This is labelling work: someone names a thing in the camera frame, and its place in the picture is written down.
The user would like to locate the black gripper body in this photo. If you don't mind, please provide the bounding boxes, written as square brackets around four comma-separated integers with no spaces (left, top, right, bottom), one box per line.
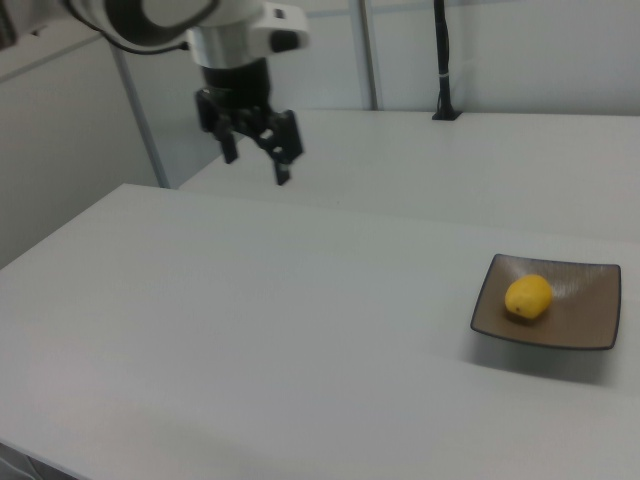
[194,57,275,137]

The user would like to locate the grey metal partition post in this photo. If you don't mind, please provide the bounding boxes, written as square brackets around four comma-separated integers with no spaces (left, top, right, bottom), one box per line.
[356,0,380,112]
[110,47,172,191]

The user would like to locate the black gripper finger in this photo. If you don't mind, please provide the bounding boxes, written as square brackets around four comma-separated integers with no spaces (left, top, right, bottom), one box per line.
[257,108,306,188]
[217,114,240,166]

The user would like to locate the brown square ceramic plate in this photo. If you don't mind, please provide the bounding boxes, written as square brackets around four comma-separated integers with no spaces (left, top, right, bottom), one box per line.
[469,253,623,353]

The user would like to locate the black camera pole with base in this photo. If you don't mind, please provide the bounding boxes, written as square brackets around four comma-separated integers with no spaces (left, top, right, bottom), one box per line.
[430,0,464,123]

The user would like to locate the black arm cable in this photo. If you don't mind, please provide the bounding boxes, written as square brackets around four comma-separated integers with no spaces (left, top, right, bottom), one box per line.
[64,0,194,56]

